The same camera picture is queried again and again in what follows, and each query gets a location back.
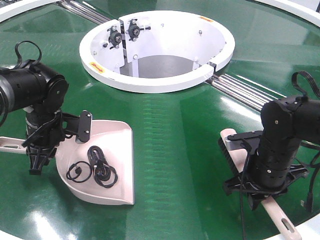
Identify white outer conveyor rim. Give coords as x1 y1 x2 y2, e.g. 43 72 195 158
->
0 0 320 27

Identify beige hand brush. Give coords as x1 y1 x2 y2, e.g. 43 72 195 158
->
220 128 307 240

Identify left black bearing mount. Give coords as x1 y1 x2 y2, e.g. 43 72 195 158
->
102 25 122 49

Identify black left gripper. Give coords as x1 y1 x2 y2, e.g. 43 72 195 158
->
22 110 80 175

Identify white inner conveyor ring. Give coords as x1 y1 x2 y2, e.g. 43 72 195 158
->
79 10 236 94

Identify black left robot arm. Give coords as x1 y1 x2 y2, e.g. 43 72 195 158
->
0 43 80 175

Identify black bearing mount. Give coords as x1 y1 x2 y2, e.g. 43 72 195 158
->
127 18 151 42
102 25 122 49

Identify beige plastic dustpan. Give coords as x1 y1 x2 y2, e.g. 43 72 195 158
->
0 119 135 206

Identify chrome roller bars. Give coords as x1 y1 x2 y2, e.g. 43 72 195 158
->
206 73 285 112
57 0 111 25

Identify black cable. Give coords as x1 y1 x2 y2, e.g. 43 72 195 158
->
65 145 119 189

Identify right black bearing mount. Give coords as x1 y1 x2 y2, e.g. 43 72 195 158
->
127 18 151 42

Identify chrome roller bars left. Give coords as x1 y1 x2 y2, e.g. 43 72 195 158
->
57 0 111 25

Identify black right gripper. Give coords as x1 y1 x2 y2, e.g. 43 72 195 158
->
222 139 309 210

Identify chrome roller bars right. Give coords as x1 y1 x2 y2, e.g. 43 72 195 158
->
206 73 285 112

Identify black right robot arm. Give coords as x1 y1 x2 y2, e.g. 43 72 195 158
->
219 71 320 212

